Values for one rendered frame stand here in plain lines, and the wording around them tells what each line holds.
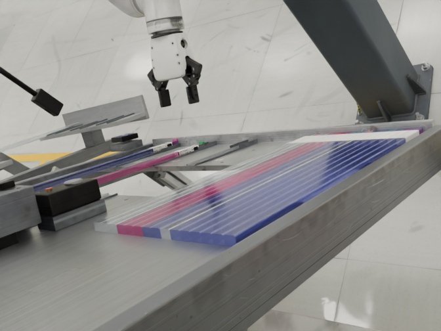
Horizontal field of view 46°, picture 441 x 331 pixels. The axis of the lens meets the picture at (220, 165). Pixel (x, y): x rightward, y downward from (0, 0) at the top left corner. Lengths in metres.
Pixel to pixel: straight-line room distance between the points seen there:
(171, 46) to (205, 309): 0.87
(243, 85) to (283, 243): 1.91
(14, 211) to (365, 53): 1.18
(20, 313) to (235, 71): 2.09
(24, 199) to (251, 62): 1.87
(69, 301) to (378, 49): 1.31
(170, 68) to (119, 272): 0.78
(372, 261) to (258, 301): 1.23
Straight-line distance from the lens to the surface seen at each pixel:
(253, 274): 0.44
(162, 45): 1.21
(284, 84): 2.21
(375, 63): 1.63
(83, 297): 0.44
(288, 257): 0.48
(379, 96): 1.76
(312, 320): 0.96
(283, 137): 1.02
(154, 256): 0.49
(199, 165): 0.91
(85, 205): 0.69
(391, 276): 1.62
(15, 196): 0.65
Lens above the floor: 1.45
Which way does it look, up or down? 42 degrees down
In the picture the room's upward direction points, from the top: 51 degrees counter-clockwise
